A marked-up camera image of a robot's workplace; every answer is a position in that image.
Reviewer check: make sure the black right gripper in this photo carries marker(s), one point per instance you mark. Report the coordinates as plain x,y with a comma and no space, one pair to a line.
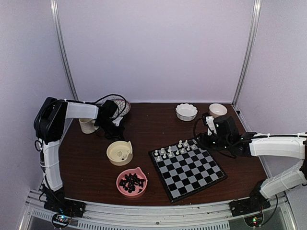
203,137

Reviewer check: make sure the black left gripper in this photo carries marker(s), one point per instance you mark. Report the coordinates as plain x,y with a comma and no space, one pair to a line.
119,132

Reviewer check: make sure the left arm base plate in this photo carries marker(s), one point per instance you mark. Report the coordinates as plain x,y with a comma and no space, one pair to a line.
67,207

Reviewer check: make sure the aluminium frame post right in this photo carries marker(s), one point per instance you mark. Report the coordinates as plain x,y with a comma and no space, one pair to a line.
248,53

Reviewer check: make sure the white textured ceramic mug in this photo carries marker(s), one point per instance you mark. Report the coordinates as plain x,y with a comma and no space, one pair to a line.
87,126

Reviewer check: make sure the black chess pieces pile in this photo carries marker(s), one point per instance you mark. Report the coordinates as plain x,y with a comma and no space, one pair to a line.
130,182

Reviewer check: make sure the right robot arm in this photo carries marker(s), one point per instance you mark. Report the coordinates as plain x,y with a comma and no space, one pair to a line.
253,144

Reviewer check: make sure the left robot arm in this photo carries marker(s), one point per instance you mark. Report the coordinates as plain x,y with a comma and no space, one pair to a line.
49,127

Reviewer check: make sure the black and white chessboard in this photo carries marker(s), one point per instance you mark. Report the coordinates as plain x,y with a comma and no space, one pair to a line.
188,173

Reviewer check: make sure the aluminium front rail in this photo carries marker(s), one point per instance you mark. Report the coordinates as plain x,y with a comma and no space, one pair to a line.
210,216

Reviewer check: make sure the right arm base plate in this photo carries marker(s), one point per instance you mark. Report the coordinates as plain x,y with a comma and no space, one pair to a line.
248,205

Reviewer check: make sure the patterned saucer plate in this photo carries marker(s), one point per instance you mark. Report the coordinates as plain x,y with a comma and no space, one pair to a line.
123,107

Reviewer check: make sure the aluminium frame post left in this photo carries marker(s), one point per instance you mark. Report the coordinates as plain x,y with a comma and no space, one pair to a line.
62,49

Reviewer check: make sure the cream bowl with spout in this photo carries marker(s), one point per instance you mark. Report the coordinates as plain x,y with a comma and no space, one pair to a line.
118,149

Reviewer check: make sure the small cream bowl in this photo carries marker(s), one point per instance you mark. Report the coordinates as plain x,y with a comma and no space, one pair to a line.
217,110

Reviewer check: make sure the white scalloped bowl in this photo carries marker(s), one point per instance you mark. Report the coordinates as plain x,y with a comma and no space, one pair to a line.
186,112

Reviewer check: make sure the aluminium frame post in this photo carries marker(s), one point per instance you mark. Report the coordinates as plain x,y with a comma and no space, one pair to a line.
62,49
248,53

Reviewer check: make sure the pink bowl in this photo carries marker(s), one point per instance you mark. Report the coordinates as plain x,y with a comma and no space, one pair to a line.
134,194

